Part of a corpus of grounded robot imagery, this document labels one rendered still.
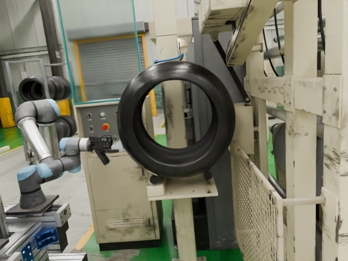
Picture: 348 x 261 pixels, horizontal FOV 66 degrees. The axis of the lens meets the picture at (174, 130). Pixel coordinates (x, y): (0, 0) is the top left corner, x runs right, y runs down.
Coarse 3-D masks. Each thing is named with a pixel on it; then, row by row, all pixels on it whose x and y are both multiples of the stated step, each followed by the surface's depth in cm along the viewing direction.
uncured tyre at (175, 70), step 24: (144, 72) 128; (168, 72) 125; (192, 72) 125; (144, 96) 156; (216, 96) 126; (120, 120) 131; (216, 120) 157; (144, 144) 160; (216, 144) 131; (144, 168) 138; (168, 168) 134; (192, 168) 134
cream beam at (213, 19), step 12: (204, 0) 117; (216, 0) 99; (228, 0) 98; (240, 0) 98; (204, 12) 121; (216, 12) 104; (228, 12) 106; (240, 12) 107; (204, 24) 129; (216, 24) 130; (228, 24) 134
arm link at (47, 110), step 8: (40, 104) 156; (48, 104) 158; (56, 104) 162; (40, 112) 155; (48, 112) 158; (56, 112) 162; (40, 120) 158; (48, 120) 160; (40, 128) 162; (48, 128) 163; (48, 136) 164; (48, 144) 166; (56, 176) 175
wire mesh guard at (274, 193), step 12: (240, 156) 146; (240, 168) 150; (252, 168) 117; (252, 180) 123; (264, 180) 102; (240, 192) 156; (264, 192) 105; (276, 192) 91; (240, 204) 160; (252, 204) 128; (264, 204) 106; (276, 204) 88; (240, 216) 162; (252, 216) 130; (276, 216) 90; (240, 228) 167; (252, 240) 135; (276, 240) 95; (252, 252) 137
